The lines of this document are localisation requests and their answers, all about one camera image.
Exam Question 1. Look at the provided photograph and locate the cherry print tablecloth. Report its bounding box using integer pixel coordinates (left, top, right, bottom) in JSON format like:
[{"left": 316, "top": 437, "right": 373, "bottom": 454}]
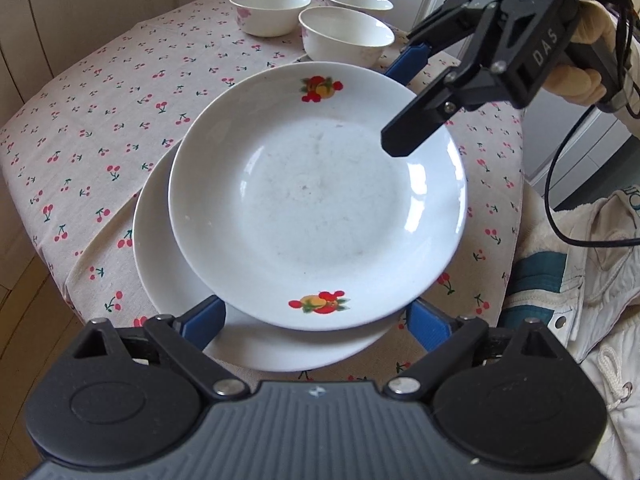
[{"left": 0, "top": 0, "right": 526, "bottom": 386}]

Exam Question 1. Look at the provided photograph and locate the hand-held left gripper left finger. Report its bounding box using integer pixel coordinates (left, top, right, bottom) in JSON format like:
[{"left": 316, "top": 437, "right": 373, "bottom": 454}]
[{"left": 70, "top": 295, "right": 250, "bottom": 401}]

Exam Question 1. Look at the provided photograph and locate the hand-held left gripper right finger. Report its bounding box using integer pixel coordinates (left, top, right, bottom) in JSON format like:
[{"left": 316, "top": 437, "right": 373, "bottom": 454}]
[{"left": 384, "top": 299, "right": 576, "bottom": 401}]

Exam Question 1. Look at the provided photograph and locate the black cable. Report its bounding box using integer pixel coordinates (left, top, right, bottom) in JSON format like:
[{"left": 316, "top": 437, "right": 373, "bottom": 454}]
[{"left": 545, "top": 0, "right": 640, "bottom": 248}]

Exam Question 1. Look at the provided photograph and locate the person's right hand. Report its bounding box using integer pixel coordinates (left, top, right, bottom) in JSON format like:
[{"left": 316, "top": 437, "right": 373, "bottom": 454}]
[{"left": 542, "top": 0, "right": 621, "bottom": 107}]

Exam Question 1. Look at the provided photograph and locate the white fruit print plate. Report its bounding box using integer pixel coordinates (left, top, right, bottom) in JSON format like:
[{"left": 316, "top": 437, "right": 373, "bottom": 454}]
[
  {"left": 133, "top": 142, "right": 416, "bottom": 373},
  {"left": 168, "top": 61, "right": 469, "bottom": 332}
]

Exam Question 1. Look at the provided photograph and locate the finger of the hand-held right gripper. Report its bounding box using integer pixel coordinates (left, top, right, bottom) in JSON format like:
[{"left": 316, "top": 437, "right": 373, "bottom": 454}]
[
  {"left": 384, "top": 0, "right": 493, "bottom": 82},
  {"left": 380, "top": 57, "right": 513, "bottom": 158}
]

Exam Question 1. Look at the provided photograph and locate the person's right forearm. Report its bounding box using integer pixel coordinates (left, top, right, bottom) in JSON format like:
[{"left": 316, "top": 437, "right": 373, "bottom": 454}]
[{"left": 611, "top": 0, "right": 640, "bottom": 137}]

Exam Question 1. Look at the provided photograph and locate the white jacket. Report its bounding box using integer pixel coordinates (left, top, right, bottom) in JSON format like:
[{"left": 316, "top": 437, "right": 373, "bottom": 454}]
[{"left": 500, "top": 192, "right": 640, "bottom": 480}]

